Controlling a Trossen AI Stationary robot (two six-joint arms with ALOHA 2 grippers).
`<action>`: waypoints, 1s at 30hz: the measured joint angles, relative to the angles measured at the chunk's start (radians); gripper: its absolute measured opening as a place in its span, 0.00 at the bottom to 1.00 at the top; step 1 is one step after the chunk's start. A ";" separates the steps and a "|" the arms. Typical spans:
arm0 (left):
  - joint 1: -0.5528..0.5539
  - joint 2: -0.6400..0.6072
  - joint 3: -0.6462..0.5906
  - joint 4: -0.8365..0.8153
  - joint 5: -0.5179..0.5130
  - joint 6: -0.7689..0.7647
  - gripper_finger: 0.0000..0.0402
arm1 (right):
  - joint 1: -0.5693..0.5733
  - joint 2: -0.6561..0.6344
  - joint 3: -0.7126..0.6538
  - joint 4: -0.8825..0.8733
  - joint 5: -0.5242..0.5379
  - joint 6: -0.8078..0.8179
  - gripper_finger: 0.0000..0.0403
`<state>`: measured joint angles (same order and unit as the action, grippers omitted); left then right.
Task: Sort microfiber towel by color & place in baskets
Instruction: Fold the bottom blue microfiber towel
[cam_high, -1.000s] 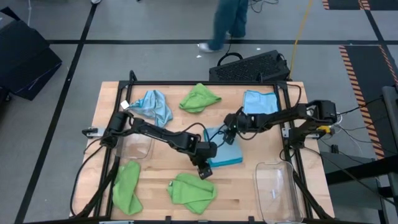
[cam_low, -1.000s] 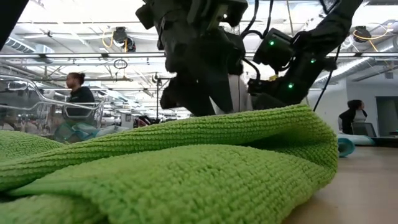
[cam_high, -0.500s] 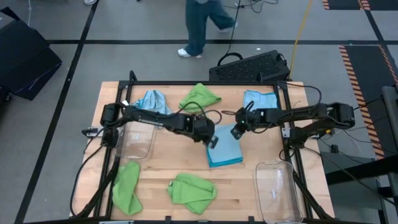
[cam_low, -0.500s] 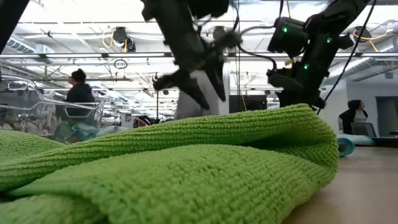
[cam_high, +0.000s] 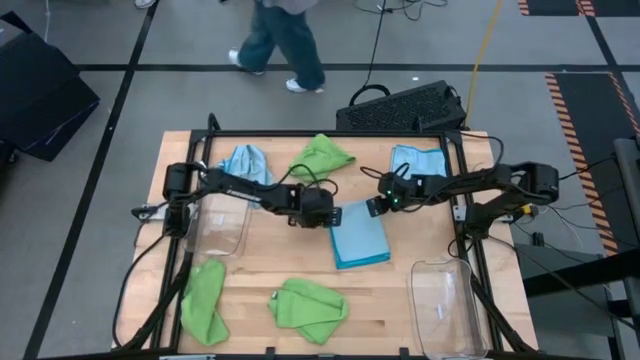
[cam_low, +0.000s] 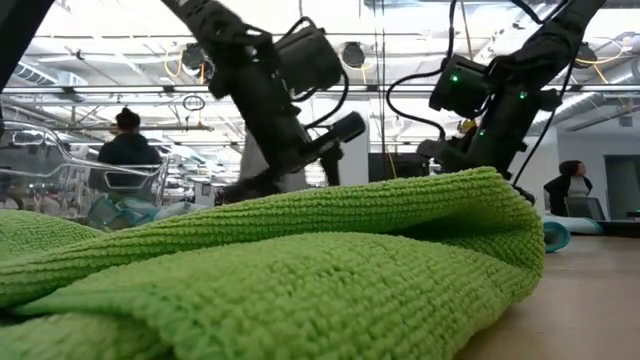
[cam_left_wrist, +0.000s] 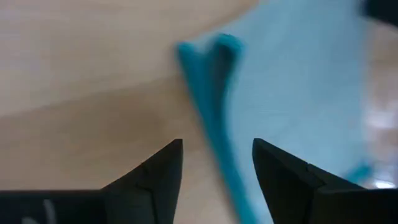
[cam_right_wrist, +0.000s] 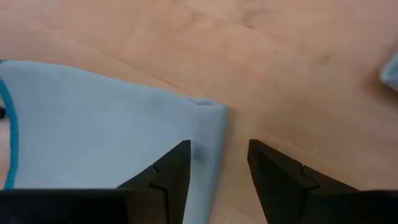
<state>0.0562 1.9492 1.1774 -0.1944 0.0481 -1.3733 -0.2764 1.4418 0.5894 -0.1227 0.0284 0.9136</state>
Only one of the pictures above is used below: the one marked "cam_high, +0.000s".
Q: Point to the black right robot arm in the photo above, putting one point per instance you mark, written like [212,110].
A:
[465,182]

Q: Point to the person's shoe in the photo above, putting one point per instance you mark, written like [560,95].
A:
[145,3]

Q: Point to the black crossbeam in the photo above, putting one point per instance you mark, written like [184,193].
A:
[575,275]

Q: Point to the silver arm base bracket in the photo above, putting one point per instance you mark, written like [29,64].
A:
[150,212]
[459,212]

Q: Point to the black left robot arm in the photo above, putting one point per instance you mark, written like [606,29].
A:
[235,187]

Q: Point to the clear plastic basket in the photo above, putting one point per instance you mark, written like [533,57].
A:
[445,310]
[220,225]

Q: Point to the green microfiber towel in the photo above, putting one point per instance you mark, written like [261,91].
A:
[310,310]
[320,155]
[202,300]

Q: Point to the person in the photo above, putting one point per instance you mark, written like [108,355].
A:
[290,35]

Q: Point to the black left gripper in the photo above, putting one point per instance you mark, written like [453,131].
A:
[320,219]

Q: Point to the black hazard-striped floor mat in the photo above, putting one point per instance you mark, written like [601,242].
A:
[590,115]
[555,6]

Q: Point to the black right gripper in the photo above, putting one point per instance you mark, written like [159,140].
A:
[405,192]

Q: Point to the black metal table frame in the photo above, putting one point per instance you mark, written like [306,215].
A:
[270,133]

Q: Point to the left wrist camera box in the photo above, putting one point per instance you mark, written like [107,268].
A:
[317,198]

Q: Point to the blue microfiber towel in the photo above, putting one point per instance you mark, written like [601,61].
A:
[245,162]
[360,235]
[425,157]

